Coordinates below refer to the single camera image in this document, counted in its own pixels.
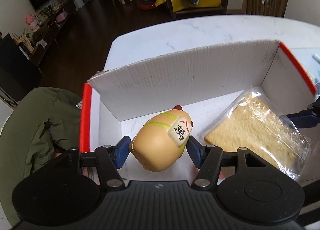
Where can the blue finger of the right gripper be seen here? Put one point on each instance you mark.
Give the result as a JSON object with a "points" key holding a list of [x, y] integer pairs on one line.
{"points": [[304, 119]]}

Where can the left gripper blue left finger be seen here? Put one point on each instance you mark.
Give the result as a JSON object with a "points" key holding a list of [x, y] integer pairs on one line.
{"points": [[121, 151]]}

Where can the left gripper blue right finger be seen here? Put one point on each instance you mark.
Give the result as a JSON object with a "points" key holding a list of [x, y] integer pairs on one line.
{"points": [[196, 151]]}

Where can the packaged toast slice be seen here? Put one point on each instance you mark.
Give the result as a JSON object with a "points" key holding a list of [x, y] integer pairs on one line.
{"points": [[252, 121]]}

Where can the green white glue pen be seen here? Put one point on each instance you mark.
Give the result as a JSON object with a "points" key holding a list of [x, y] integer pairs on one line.
{"points": [[316, 57]]}

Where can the red cardboard box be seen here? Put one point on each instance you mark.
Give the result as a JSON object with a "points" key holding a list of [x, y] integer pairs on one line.
{"points": [[204, 81]]}

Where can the green jacket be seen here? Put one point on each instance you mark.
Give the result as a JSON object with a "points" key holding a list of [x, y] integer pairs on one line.
{"points": [[45, 121]]}

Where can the wooden chair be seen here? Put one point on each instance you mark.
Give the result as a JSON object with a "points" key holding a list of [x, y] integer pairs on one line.
{"points": [[265, 7]]}

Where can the pink plush toy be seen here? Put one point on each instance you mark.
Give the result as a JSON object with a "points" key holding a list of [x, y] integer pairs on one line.
{"points": [[33, 22]]}

